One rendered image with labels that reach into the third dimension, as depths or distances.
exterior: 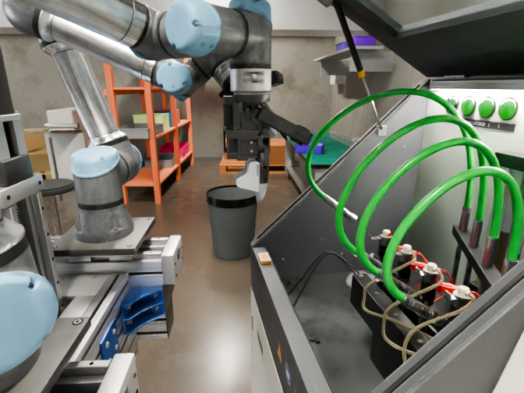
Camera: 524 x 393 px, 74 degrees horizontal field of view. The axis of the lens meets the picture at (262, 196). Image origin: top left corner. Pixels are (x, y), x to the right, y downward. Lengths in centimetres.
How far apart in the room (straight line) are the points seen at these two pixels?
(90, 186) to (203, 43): 55
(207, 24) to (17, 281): 40
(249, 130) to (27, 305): 42
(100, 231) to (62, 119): 481
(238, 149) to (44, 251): 50
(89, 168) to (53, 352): 47
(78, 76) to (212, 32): 62
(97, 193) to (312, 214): 61
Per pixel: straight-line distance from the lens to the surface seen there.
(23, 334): 45
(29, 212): 87
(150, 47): 67
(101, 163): 97
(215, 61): 100
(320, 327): 98
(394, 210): 122
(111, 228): 101
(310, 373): 69
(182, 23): 56
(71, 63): 113
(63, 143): 585
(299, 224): 110
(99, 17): 62
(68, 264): 108
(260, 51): 64
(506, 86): 95
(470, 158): 91
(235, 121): 65
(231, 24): 59
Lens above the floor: 143
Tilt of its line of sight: 18 degrees down
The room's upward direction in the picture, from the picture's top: straight up
